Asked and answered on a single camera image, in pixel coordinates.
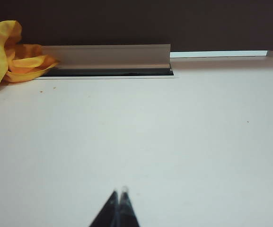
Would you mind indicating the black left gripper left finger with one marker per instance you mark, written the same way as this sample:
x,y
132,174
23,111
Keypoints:
x,y
111,212

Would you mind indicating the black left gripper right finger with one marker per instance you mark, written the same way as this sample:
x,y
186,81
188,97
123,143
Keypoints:
x,y
126,212

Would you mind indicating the wide brown desk divider panel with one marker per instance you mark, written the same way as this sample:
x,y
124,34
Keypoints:
x,y
136,21

